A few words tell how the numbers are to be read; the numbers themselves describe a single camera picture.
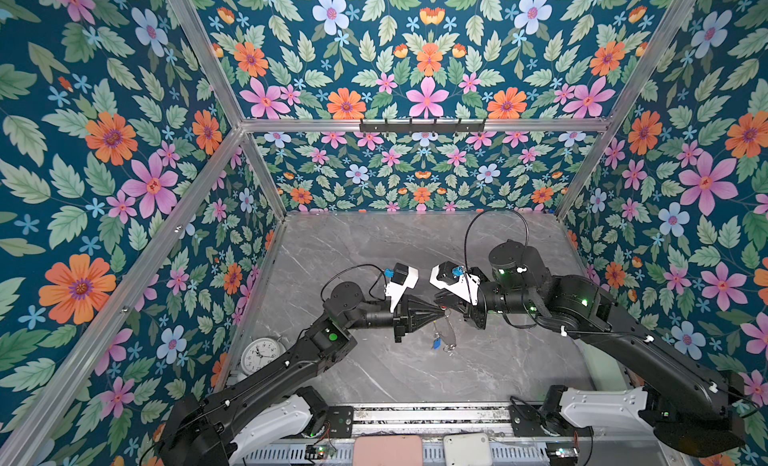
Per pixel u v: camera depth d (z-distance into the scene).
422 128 0.93
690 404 0.38
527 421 0.73
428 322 0.59
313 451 0.71
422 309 0.58
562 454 0.70
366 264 0.50
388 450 0.70
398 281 0.54
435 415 0.76
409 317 0.57
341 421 0.74
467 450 0.69
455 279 0.47
